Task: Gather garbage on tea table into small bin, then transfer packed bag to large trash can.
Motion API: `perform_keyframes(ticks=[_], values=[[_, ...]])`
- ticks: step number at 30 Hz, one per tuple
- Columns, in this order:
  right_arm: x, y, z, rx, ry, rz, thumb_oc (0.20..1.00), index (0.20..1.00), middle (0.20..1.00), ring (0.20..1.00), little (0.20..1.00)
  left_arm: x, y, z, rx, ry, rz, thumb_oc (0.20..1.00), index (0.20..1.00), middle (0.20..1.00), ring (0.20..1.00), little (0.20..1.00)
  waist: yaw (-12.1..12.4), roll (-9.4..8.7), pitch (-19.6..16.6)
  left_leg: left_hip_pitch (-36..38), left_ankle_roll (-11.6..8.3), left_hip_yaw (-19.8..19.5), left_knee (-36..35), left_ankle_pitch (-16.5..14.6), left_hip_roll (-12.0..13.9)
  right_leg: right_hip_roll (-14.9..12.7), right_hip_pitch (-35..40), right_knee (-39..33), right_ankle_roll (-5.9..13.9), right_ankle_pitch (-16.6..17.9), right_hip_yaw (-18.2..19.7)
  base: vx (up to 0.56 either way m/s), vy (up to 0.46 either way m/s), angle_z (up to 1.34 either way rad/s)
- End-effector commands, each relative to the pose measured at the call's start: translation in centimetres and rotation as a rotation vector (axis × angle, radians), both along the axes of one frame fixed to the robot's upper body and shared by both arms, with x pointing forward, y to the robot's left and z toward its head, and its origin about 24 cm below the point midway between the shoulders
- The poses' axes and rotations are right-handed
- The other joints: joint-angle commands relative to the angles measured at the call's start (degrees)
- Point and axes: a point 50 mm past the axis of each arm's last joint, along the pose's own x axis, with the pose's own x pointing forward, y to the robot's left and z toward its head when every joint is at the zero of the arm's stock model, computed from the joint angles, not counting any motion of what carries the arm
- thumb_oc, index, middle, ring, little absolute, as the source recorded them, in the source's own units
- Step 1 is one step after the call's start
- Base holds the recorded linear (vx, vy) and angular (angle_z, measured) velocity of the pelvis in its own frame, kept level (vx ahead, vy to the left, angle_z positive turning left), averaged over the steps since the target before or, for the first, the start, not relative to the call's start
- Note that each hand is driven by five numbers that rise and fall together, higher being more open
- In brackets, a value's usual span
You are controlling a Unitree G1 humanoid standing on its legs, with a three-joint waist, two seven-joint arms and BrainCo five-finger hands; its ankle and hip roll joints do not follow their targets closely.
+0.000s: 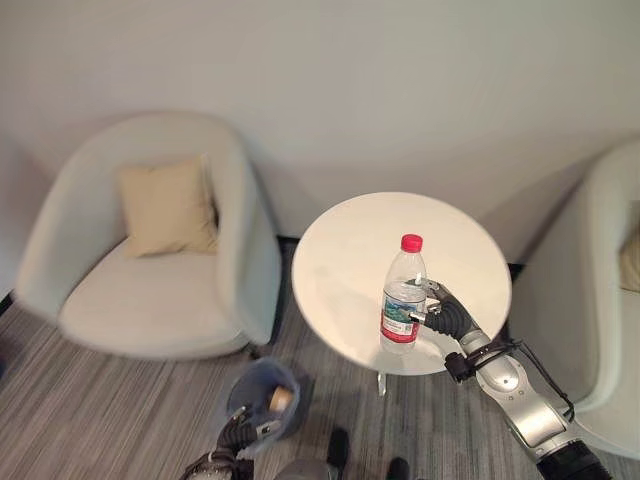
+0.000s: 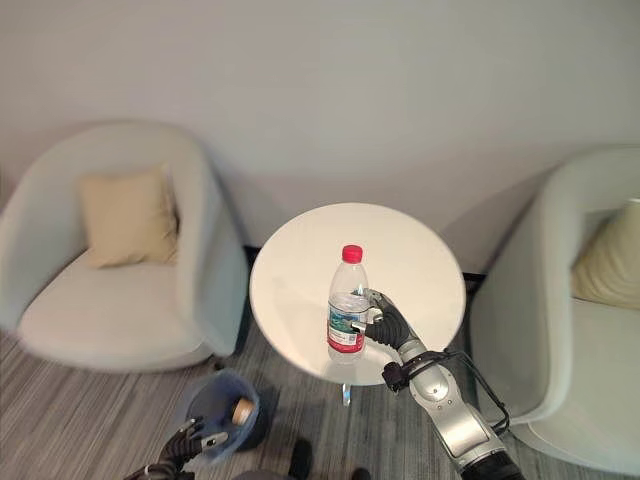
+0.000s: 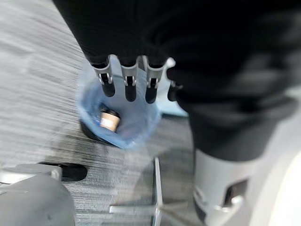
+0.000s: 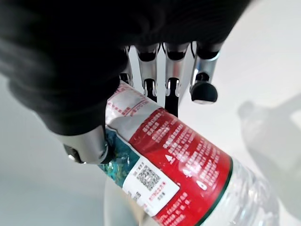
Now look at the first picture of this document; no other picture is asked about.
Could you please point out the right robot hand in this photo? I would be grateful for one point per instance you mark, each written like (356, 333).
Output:
(452, 314)

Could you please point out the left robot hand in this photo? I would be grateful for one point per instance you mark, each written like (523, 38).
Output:
(240, 432)

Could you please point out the small bin with blue bag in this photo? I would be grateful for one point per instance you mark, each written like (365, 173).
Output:
(265, 395)

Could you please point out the clear water bottle red cap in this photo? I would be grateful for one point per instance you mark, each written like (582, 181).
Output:
(404, 295)

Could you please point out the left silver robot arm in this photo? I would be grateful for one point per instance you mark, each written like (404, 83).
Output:
(212, 465)

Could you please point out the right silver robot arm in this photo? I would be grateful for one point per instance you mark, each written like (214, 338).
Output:
(530, 400)

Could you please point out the round white tea table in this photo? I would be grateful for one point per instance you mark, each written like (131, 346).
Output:
(360, 280)

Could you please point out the tan paper cup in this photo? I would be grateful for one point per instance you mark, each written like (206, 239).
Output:
(279, 398)

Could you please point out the robot left dark foot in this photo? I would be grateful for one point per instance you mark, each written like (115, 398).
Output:
(338, 446)

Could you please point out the robot dark foot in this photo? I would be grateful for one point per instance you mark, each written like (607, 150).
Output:
(398, 469)
(338, 446)

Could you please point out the white armchair with patterned cushion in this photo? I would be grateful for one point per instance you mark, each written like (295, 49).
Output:
(585, 310)

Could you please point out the robot right dark foot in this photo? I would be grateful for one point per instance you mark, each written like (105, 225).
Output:
(398, 469)

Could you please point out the white armchair with beige cushion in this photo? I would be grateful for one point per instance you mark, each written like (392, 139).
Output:
(150, 280)

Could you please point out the beige square cushion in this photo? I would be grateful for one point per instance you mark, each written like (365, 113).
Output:
(167, 210)

